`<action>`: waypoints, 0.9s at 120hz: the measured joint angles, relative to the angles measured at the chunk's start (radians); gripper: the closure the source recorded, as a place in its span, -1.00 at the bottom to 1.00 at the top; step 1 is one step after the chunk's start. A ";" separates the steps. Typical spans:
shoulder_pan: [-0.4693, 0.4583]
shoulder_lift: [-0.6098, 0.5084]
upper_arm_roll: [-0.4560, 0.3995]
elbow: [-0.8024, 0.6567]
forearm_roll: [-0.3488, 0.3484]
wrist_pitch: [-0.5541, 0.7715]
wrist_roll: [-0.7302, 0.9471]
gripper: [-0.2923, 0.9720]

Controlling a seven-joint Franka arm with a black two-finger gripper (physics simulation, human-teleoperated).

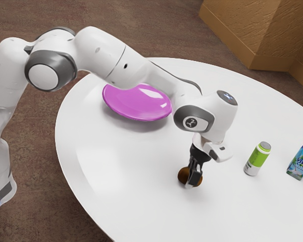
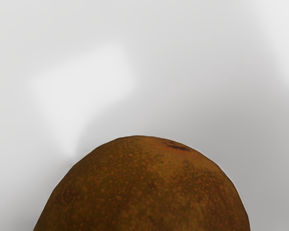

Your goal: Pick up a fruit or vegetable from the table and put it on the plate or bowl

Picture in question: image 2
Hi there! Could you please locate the brown speckled pear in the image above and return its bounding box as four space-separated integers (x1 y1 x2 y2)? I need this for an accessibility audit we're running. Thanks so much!
32 135 250 231

